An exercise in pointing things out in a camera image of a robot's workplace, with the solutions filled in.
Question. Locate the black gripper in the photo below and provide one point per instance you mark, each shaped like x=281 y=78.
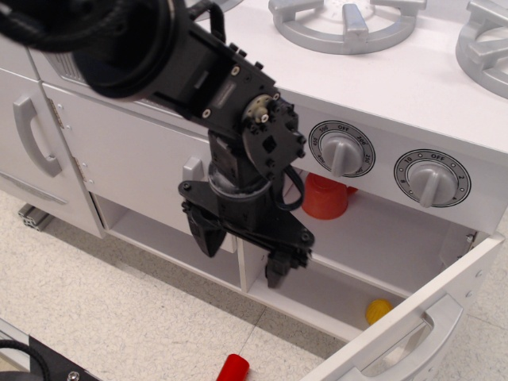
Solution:
x=257 y=220

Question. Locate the white oven door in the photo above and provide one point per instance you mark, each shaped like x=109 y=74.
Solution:
x=461 y=281

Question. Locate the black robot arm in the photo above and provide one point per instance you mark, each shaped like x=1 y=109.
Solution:
x=176 y=56

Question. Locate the orange plastic cup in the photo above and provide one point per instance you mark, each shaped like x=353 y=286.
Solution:
x=325 y=199

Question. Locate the red cylinder on floor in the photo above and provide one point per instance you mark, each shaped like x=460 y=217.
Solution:
x=235 y=368

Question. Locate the grey middle control knob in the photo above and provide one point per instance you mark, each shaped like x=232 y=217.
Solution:
x=342 y=149

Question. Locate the grey control knob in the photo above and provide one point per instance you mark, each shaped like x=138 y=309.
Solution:
x=432 y=178
x=342 y=149

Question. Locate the white middle cabinet door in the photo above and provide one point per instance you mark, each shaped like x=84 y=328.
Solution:
x=133 y=167

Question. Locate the white cabinet door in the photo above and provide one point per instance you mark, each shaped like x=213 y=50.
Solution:
x=133 y=167
x=63 y=196

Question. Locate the yellow toy corn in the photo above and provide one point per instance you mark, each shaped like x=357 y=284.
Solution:
x=377 y=309

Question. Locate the grey right control knob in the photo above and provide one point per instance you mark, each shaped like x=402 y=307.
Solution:
x=432 y=178

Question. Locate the white toy kitchen cabinet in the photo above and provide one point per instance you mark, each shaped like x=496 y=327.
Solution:
x=124 y=312

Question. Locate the white left cabinet door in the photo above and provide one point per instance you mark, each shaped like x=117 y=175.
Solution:
x=63 y=196

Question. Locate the silver centre stove burner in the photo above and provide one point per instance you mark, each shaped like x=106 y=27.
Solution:
x=346 y=27

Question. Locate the silver stove burner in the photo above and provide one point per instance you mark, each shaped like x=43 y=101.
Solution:
x=481 y=49
x=346 y=27

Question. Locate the silver sink basin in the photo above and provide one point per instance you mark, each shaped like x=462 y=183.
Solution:
x=225 y=5

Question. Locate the silver right stove burner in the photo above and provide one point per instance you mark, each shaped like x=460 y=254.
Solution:
x=481 y=49

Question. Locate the silver middle door handle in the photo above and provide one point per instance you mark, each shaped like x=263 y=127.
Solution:
x=193 y=171

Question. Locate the silver oven door handle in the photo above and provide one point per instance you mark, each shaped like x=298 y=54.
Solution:
x=413 y=356

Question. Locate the aluminium extrusion rail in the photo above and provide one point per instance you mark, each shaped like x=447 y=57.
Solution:
x=34 y=218

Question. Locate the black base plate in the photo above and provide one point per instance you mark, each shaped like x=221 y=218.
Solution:
x=59 y=366

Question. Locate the silver left door handle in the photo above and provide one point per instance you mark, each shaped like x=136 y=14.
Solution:
x=24 y=112

